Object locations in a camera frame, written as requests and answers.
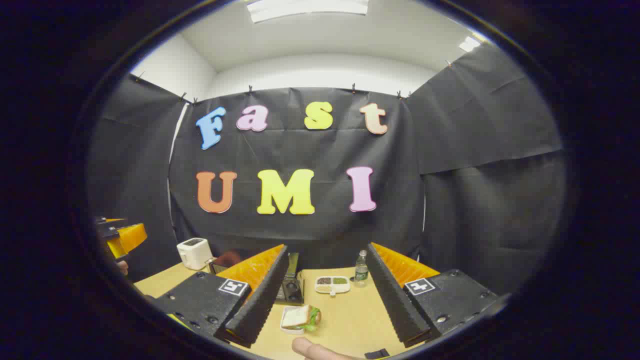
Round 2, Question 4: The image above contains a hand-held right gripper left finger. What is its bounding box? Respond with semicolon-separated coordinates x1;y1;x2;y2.
150;244;291;349

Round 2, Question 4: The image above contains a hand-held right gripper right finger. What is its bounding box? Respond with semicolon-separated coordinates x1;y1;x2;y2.
366;242;501;349

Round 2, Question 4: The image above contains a black electric oven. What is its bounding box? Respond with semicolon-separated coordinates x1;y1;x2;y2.
207;249;305;307

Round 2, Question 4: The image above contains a sandwich with green lettuce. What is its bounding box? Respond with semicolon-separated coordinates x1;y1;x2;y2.
283;305;322;333

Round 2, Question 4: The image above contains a white rectangular plate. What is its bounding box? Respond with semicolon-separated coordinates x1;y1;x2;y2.
279;306;308;335

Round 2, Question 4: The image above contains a clear plastic water bottle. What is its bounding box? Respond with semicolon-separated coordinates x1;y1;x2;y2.
354;250;370;288

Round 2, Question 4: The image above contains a white toaster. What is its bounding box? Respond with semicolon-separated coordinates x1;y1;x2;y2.
176;238;215;271

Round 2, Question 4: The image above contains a white divided dish of grains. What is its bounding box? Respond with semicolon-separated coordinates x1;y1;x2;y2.
314;275;351;296

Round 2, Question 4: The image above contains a long ceiling light panel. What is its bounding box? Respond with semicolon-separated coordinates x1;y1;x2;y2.
246;0;370;24

